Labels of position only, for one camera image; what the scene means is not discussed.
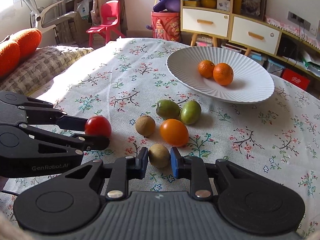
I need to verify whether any green fruit left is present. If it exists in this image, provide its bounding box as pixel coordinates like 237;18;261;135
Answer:
156;99;180;120

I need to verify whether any woven checkered cushion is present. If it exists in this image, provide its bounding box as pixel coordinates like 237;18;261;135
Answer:
1;46;94;95

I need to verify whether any orange tomato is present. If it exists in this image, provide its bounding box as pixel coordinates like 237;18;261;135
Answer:
160;119;189;147

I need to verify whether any red printed bucket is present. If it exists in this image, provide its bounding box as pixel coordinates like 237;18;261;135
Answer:
151;11;181;42

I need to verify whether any pink lace cabinet cloth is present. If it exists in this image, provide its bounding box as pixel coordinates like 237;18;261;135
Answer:
265;16;319;49

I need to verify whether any red tomato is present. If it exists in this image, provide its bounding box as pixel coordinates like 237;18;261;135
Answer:
85;115;112;138

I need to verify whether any white office chair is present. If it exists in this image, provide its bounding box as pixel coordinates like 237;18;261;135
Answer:
21;0;76;33

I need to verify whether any red plastic chair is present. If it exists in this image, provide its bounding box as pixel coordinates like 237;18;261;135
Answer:
86;0;125;47

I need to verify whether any low wooden tv cabinet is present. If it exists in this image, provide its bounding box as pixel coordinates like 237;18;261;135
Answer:
228;14;319;80

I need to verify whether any orange right in plate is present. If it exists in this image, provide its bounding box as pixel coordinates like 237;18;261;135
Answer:
213;63;234;86

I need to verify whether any white ribbed plate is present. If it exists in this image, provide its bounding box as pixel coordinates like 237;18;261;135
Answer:
167;47;274;104

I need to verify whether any purple toy ball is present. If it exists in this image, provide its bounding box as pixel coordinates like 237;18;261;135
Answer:
153;0;181;12

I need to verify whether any red flat box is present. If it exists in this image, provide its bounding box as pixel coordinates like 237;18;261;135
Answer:
281;68;310;90

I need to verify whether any orange in plate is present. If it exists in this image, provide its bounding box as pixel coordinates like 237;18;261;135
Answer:
213;63;234;86
197;60;215;79

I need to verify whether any green fruit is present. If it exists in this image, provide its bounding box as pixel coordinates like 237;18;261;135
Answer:
156;99;180;120
180;100;201;125

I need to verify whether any orange left in plate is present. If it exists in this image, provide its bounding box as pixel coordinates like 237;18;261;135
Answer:
197;60;215;79

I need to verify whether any brown round fruit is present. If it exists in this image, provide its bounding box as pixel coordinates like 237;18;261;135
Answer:
148;144;170;168
135;115;156;137

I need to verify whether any wooden desk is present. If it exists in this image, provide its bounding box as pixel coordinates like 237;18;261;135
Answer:
65;0;125;44

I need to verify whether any orange plush pillow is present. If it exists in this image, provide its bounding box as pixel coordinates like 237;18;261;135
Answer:
1;28;42;79

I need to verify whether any green fruit right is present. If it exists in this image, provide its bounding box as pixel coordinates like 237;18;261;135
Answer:
180;100;201;125

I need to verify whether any floral tablecloth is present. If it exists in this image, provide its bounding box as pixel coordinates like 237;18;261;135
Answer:
1;38;319;239

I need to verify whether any wall power outlet strip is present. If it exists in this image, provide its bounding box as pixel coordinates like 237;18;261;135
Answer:
287;11;311;31

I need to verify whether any tall wooden shelf cabinet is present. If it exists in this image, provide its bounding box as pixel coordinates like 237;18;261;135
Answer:
181;0;234;47

